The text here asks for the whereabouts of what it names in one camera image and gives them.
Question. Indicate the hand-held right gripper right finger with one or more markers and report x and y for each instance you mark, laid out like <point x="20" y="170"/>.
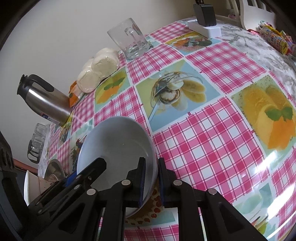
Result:
<point x="161" y="185"/>

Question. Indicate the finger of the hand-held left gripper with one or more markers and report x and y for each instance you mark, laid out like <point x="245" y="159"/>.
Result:
<point x="92" y="169"/>

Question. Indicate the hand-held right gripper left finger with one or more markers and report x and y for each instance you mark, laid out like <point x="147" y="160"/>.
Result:
<point x="141" y="183"/>

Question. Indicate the strawberry print bowl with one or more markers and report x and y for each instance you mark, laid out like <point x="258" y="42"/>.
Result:
<point x="152" y="205"/>

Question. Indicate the small white floral bowl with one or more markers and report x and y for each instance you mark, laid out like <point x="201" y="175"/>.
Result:
<point x="115" y="143"/>

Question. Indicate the round stainless steel basin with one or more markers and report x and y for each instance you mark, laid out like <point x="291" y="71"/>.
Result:
<point x="54" y="168"/>

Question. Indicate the white square bowl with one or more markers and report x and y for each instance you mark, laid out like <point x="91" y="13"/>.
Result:
<point x="31" y="187"/>

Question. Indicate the clear glass tumbler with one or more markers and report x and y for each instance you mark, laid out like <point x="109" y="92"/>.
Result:
<point x="40" y="129"/>
<point x="37" y="141"/>

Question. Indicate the pink checked tablecloth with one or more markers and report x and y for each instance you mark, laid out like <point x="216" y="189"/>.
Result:
<point x="208" y="139"/>

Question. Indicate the brick red panel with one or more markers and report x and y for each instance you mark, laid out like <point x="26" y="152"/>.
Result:
<point x="25" y="165"/>

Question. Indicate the orange snack packet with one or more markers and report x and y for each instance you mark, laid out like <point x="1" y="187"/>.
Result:
<point x="74" y="97"/>

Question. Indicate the stainless steel thermos jug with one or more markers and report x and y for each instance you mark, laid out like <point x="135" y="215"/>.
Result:
<point x="46" y="102"/>

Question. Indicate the bag of white steamed buns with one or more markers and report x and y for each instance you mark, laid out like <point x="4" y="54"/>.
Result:
<point x="104" y="62"/>

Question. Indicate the clear glass mug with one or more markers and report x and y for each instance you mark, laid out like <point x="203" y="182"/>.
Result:
<point x="124" y="37"/>

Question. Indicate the black charger adapter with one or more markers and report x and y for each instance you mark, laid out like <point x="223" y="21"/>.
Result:
<point x="204" y="14"/>

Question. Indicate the colourful toy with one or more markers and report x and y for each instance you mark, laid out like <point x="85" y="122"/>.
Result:
<point x="272" y="34"/>

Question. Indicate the white plastic chair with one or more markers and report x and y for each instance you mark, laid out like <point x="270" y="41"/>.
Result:
<point x="254" y="16"/>

